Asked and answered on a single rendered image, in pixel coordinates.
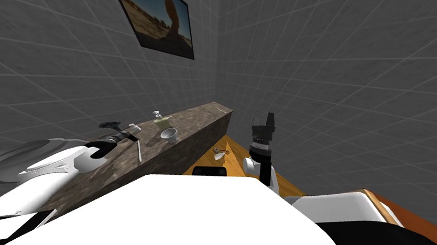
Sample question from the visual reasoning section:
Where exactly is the grey knife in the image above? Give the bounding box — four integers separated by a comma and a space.
134, 140, 146, 164

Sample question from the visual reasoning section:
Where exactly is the white bowl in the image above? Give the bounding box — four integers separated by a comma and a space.
159, 127, 179, 144

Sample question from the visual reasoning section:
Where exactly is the framed desert landscape picture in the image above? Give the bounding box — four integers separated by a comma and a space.
84, 0, 203, 61

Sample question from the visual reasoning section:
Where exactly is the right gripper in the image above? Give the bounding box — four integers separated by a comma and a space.
250, 110, 278, 142

